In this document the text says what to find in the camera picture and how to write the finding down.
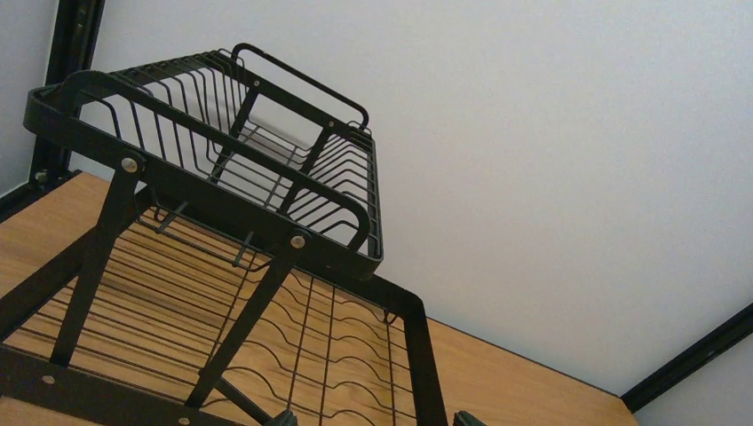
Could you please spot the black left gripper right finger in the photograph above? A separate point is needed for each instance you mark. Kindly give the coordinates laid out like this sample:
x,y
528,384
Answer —
x,y
464,418

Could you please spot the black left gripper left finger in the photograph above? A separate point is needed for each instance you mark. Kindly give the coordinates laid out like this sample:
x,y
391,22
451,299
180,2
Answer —
x,y
284,418

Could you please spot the black wire dish rack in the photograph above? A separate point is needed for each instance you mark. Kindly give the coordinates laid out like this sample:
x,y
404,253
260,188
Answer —
x,y
231,272

